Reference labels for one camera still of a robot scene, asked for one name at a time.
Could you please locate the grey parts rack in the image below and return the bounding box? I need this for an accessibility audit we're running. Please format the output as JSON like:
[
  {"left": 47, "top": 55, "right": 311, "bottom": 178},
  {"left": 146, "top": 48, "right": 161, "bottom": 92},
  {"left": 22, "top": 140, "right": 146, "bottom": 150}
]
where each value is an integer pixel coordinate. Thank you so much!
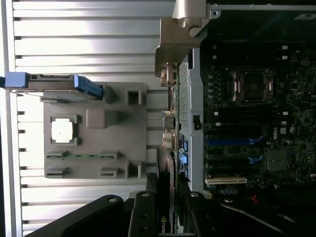
[{"left": 43, "top": 82, "right": 149, "bottom": 180}]

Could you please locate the black expansion slot blue clip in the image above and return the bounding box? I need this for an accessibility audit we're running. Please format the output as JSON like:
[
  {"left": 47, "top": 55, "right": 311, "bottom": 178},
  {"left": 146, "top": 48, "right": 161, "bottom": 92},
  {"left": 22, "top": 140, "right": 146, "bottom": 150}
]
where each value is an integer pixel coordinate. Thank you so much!
[{"left": 206, "top": 155, "right": 265, "bottom": 165}]

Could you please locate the silver CPU chip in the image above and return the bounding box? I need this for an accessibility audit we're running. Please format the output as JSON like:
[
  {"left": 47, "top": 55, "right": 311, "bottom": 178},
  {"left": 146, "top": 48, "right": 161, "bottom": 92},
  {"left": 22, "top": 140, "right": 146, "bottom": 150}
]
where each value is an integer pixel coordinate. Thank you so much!
[{"left": 51, "top": 118, "right": 74, "bottom": 143}]

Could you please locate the hard disk with blue caddy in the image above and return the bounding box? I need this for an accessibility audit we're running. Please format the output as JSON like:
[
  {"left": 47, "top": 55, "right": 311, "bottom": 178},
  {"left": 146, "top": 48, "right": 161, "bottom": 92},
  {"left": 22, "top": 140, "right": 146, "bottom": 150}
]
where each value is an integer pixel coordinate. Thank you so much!
[{"left": 0, "top": 71, "right": 104, "bottom": 102}]

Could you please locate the CPU socket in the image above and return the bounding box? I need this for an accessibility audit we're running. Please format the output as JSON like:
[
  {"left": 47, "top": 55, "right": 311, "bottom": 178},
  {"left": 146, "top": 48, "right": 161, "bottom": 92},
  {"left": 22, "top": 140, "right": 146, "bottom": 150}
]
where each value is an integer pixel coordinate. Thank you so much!
[{"left": 231, "top": 70, "right": 275, "bottom": 103}]

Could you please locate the black open PC case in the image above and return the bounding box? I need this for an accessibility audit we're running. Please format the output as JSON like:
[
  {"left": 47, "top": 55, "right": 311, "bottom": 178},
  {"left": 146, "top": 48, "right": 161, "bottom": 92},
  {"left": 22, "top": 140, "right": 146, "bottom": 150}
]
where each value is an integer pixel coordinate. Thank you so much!
[{"left": 172, "top": 0, "right": 316, "bottom": 237}]

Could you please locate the green RAM stick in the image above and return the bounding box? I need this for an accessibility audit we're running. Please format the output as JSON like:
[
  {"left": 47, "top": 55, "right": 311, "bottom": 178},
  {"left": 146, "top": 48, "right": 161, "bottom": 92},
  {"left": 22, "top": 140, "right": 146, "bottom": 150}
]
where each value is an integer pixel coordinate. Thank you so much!
[{"left": 46, "top": 153, "right": 117, "bottom": 160}]

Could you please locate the green motherboard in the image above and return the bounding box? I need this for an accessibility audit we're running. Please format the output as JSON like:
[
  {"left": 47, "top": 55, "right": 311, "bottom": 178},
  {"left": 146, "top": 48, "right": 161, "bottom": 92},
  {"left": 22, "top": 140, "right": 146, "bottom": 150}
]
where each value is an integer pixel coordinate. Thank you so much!
[{"left": 202, "top": 43, "right": 316, "bottom": 198}]

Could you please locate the grey chipset heatsink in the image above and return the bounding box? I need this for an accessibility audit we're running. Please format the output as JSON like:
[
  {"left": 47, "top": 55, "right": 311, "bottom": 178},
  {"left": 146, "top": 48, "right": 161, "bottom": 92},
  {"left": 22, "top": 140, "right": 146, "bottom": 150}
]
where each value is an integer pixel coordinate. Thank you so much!
[{"left": 267, "top": 149, "right": 289, "bottom": 171}]

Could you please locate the white expansion slot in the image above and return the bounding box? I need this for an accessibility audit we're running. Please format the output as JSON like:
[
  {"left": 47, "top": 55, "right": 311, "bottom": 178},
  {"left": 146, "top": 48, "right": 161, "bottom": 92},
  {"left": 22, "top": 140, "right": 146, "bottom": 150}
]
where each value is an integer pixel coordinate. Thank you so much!
[{"left": 204, "top": 176, "right": 248, "bottom": 186}]

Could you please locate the blue expansion card retainer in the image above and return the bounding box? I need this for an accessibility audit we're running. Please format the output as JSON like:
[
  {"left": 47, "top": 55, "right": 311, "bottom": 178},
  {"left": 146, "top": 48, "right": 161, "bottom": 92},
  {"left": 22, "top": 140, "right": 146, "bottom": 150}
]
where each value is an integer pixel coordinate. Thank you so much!
[{"left": 179, "top": 138, "right": 190, "bottom": 180}]

